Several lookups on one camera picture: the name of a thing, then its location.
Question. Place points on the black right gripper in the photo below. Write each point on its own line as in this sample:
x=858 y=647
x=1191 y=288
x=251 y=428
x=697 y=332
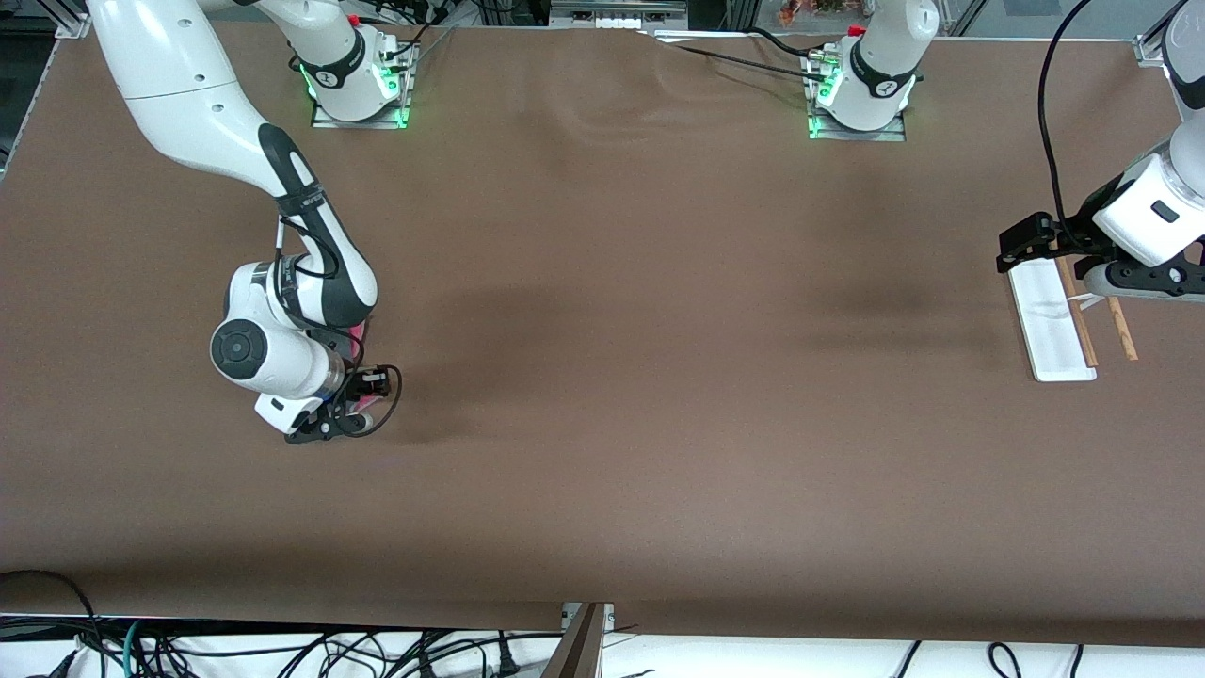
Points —
x=357 y=383

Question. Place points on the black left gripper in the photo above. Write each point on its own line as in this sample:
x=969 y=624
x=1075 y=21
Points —
x=1080 y=233

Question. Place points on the wooden rack rod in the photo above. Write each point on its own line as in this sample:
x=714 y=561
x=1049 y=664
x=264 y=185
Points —
x=1125 y=334
x=1087 y=339

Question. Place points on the orange red background item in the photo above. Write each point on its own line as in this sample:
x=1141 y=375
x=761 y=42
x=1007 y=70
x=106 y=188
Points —
x=819 y=9

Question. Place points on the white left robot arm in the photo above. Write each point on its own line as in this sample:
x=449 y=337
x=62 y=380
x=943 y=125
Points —
x=880 y=75

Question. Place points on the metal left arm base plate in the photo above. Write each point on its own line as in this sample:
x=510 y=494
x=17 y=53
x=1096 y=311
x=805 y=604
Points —
x=890 y=135

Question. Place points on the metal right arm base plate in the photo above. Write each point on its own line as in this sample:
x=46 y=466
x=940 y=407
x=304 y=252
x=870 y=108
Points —
x=325 y=122

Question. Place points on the aluminium table corner bracket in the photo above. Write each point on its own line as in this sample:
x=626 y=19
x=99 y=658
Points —
x=1153 y=49
x=73 y=24

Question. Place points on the white rack base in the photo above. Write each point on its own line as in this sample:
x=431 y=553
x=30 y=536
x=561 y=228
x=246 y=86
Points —
x=1054 y=339

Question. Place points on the grey and pink towel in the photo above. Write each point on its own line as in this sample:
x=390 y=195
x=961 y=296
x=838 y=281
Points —
x=359 y=339

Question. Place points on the white connector strip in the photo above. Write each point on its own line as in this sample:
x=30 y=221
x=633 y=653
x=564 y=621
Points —
x=623 y=23

